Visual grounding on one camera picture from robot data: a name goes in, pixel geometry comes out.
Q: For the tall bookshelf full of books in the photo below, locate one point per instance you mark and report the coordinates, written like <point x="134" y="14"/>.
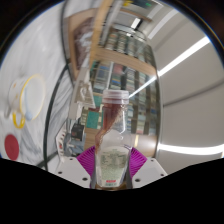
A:
<point x="116" y="78"/>

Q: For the brown model on wooden board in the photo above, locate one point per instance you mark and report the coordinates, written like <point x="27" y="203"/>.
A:
<point x="83" y="36"/>

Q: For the clear plastic bottle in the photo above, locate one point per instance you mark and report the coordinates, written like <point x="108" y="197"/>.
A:
<point x="112" y="160"/>

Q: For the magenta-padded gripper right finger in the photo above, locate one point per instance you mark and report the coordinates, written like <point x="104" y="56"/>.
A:
<point x="149" y="170"/>

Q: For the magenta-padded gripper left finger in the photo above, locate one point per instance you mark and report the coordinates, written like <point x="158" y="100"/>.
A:
<point x="74" y="170"/>

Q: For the white architectural building model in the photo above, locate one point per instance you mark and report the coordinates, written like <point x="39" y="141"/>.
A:
<point x="83" y="95"/>

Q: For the dark grey architectural model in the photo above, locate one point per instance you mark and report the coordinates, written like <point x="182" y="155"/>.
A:
<point x="77" y="132"/>

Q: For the flat round red coaster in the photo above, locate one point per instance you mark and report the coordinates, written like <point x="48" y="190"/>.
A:
<point x="11" y="147"/>

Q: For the white cup with yellow rim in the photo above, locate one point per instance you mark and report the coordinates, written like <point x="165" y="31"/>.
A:
<point x="31" y="96"/>

